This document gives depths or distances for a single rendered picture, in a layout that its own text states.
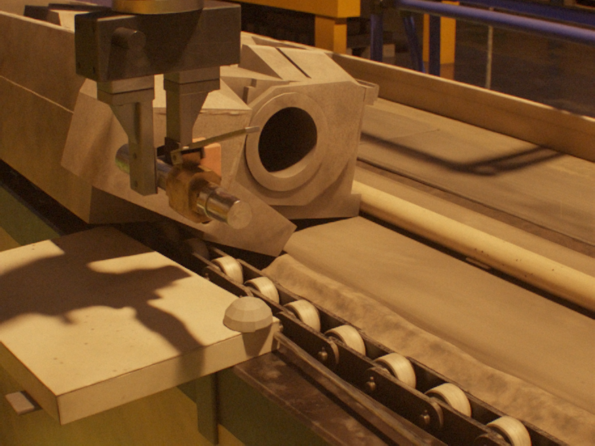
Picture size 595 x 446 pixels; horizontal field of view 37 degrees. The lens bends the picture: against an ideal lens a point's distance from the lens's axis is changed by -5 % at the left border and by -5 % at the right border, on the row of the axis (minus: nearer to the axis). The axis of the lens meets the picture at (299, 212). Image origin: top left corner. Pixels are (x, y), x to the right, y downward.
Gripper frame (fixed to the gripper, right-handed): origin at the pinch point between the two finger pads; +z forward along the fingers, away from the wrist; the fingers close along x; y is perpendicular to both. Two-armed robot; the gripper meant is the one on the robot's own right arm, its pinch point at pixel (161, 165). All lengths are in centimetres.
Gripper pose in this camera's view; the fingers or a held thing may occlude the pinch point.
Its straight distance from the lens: 77.4
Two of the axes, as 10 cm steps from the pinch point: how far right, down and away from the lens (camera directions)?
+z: -0.1, 9.4, 3.3
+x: 8.1, -1.9, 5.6
